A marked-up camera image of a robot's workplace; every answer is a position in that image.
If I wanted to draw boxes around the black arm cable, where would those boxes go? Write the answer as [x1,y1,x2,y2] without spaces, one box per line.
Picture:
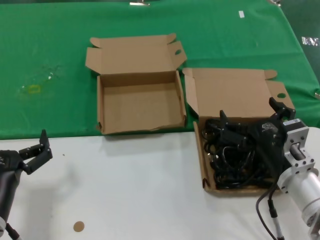
[4,221,21,240]
[254,182,286,240]

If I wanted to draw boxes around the green table cloth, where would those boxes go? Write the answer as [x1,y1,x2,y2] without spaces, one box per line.
[0,1,320,141]

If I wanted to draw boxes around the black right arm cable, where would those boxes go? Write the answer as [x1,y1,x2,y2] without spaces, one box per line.
[254,182,286,240]

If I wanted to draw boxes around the tangled black power cables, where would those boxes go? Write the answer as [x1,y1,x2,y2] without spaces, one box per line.
[202,117,281,191]

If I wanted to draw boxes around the cardboard box, round flap hole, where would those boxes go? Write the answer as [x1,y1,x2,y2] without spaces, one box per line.
[181,67,296,198]

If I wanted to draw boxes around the cardboard box, oval flap hole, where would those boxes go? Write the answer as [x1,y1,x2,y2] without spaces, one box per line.
[84,32,188,136]

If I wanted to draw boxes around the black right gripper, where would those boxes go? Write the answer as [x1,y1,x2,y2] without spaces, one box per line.
[219,97,296,176]

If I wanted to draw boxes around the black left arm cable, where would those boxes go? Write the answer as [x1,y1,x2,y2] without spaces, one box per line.
[4,221,21,240]

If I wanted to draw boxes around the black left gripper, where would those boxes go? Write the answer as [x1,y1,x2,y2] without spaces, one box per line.
[0,129,54,175]

